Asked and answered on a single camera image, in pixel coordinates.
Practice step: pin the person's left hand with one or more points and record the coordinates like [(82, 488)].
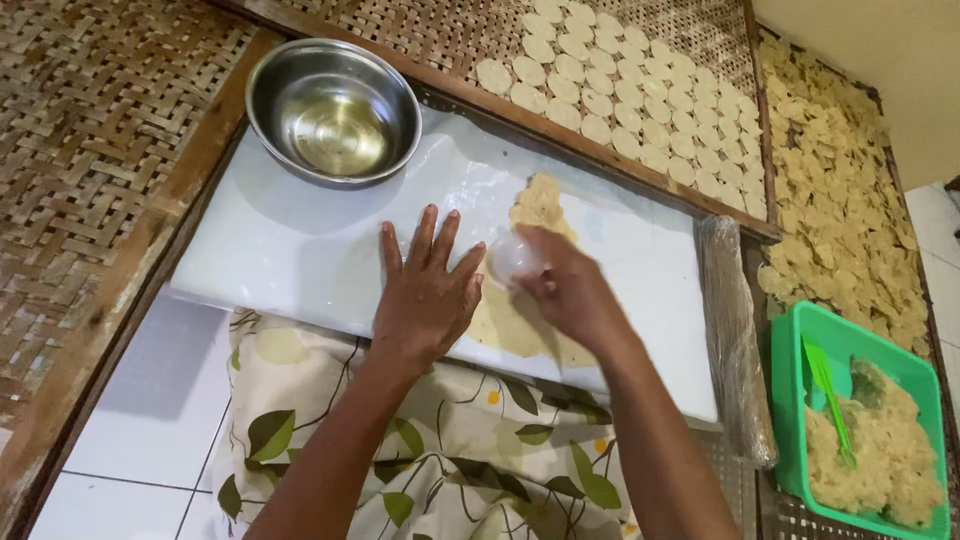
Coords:
[(424, 300)]

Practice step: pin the person's right hand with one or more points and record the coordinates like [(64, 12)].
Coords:
[(574, 292)]

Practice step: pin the person's right fingers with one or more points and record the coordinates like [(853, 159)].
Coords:
[(544, 262)]

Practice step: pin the clear plastic round cutter cup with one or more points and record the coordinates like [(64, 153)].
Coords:
[(512, 259)]

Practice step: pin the white plastic-covered board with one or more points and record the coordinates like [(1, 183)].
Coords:
[(300, 247)]

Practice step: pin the flattened pale dough sheet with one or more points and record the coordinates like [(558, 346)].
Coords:
[(536, 201)]

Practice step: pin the rows of round dough discs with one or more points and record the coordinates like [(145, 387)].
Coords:
[(637, 97)]

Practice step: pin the plastic-wrapped rolling pin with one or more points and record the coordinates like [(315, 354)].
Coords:
[(735, 337)]

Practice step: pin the person's leaf print clothing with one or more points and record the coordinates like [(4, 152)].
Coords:
[(465, 457)]

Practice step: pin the pool of clear oil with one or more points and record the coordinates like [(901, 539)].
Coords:
[(341, 135)]

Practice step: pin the woven bamboo tray holding discs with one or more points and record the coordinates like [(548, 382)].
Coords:
[(450, 37)]

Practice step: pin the stainless steel bowl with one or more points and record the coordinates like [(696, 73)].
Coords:
[(334, 112)]

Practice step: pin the green plastic basket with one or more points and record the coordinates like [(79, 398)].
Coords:
[(791, 420)]

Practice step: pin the heap of dried yellow crackers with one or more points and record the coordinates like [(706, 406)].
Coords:
[(840, 210)]

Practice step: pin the green plastic fork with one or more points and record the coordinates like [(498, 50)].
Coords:
[(829, 390)]

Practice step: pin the drying tray holding crackers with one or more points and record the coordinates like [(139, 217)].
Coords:
[(919, 247)]

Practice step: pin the lump of crumbly dough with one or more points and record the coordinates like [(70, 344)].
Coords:
[(892, 457)]

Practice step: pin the woven bamboo tray wooden frame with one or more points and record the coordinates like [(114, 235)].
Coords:
[(82, 150)]

